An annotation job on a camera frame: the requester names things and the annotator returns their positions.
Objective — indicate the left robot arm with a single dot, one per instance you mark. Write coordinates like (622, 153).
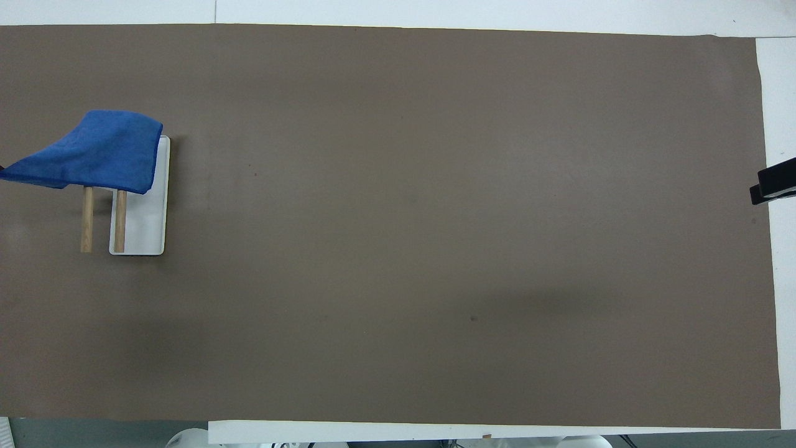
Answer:
(186, 438)

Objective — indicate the white rack with wooden rods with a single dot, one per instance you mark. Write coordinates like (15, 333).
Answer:
(147, 218)

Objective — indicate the blue towel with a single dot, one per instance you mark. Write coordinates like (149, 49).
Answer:
(102, 152)

